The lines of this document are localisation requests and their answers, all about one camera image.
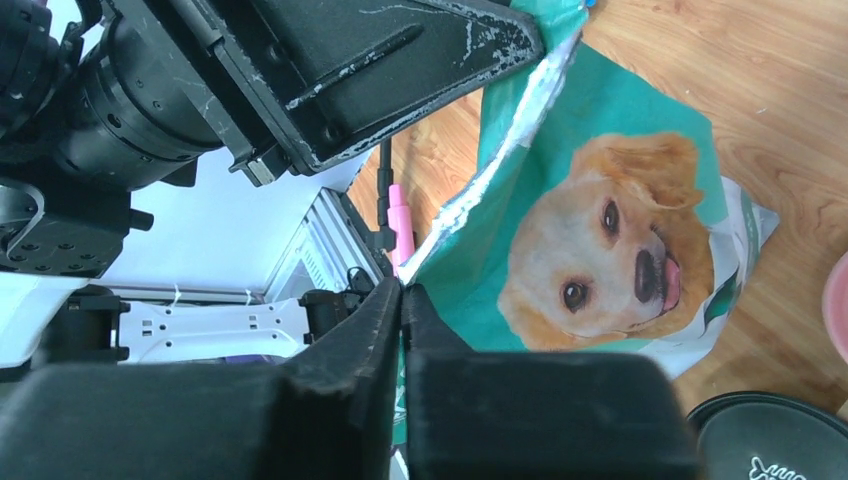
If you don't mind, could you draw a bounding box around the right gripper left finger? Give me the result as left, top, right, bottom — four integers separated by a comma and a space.
1, 278, 403, 479

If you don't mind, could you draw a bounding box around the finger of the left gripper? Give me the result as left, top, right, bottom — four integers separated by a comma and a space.
218, 1, 544, 176

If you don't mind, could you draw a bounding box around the green dog food bag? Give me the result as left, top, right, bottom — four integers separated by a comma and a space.
390, 0, 781, 480

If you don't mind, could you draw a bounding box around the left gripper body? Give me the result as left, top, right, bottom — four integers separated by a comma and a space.
86, 1, 318, 189

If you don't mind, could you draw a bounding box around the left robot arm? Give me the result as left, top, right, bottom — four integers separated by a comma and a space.
1, 1, 544, 368

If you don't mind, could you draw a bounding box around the pink pet bowl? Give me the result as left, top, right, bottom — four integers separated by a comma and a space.
821, 253, 848, 362

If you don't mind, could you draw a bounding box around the black pet bowl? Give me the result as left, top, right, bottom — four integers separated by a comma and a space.
687, 391, 847, 480

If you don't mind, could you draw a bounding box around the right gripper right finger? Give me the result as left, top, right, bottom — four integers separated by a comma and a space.
401, 285, 702, 479

